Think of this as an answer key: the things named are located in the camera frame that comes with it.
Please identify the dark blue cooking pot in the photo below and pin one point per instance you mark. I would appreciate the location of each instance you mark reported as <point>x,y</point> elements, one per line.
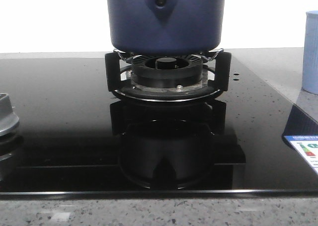
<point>165,27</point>

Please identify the light blue ribbed cup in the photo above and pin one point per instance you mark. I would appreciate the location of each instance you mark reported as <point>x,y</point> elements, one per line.
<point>310,56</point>

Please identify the black pot support grate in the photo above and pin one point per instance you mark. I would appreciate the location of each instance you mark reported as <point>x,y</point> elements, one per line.
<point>220,61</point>

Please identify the black round gas burner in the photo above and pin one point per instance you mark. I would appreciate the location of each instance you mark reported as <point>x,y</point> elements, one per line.
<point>160,78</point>

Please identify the black glass gas cooktop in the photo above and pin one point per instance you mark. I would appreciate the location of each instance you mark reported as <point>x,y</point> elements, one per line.
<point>76,140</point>

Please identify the silver stove control knob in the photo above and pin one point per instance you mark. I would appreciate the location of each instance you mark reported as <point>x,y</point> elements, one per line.
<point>9,121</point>

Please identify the energy rating label sticker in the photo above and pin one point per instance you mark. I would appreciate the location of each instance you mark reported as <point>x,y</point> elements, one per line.
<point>307,147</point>

